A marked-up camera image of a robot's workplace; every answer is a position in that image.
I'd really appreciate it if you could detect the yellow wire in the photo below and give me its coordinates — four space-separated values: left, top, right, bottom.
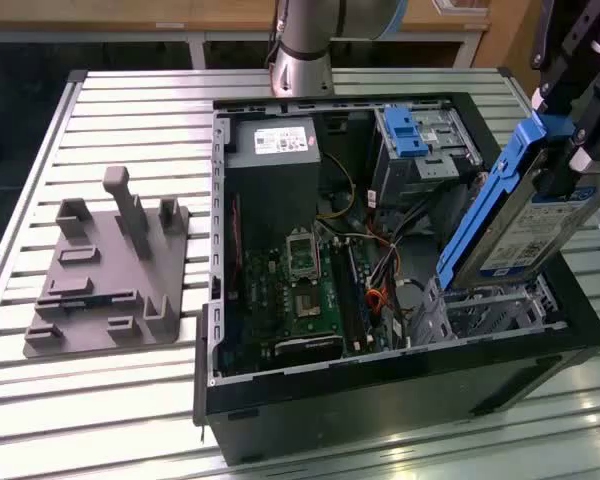
317 152 356 221

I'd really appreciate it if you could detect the CPU socket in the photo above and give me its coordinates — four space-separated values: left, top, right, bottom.
285 227 322 284

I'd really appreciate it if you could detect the green motherboard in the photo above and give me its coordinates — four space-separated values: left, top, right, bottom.
224 224 396 374

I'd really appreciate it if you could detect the black graphics card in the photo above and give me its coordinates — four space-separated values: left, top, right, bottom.
273 333 345 360

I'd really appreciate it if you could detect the grey parts rack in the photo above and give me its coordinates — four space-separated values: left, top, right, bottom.
22 165 191 360

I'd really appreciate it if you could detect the square chipset heatsink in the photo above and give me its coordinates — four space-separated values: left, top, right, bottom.
292 287 322 319

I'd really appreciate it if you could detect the black RAM slot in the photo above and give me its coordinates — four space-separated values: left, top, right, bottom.
347 239 372 347
329 238 355 351

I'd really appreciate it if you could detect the grey metal drive cage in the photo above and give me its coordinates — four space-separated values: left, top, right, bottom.
372 104 484 211

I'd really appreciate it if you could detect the black power supply unit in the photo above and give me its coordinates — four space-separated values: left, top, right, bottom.
223 117 323 251

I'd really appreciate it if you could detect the blue plastic drive latch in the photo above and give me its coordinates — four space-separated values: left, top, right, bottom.
385 107 429 157

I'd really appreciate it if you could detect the black open PC case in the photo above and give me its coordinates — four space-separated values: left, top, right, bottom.
193 91 600 466

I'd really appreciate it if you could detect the orange coiled wire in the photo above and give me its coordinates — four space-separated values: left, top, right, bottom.
365 285 397 321

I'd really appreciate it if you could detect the wooden workbench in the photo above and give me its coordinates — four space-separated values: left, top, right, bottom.
0 0 491 69

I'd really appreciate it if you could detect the thin red cable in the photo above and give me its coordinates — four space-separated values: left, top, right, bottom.
232 192 244 296

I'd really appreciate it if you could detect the black wire bundle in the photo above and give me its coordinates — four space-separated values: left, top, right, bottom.
369 189 446 286

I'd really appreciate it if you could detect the brown wooden cabinet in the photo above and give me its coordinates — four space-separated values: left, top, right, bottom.
474 0 549 71

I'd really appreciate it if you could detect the hard disk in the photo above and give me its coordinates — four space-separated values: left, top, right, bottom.
435 112 600 292

